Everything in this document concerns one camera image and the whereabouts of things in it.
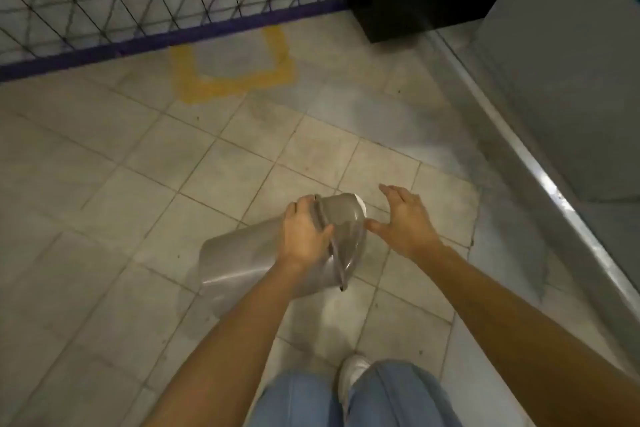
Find person's right hand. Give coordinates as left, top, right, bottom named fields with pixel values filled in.
left=363, top=183, right=444, bottom=264

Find person's left hand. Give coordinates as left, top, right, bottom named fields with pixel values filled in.
left=276, top=195, right=335, bottom=270

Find beige dust bin white lid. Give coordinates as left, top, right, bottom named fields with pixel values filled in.
left=198, top=193, right=369, bottom=315

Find yellow floor tape marking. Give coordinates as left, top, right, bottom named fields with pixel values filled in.
left=169, top=25, right=297, bottom=105

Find person's right forearm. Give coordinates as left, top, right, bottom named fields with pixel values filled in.
left=407, top=243, right=640, bottom=427

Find person's left forearm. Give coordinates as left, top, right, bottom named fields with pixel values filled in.
left=142, top=255, right=331, bottom=427

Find steel floor ledge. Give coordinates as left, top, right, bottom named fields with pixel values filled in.
left=429, top=29, right=640, bottom=342

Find white shoe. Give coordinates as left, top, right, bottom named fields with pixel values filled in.
left=339, top=354, right=372, bottom=405

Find blue jeans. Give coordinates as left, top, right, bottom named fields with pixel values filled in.
left=248, top=360, right=463, bottom=427

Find grey panel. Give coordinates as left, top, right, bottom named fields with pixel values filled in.
left=475, top=0, right=640, bottom=202

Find purple baseboard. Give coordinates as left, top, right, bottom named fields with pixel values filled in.
left=0, top=0, right=349, bottom=82

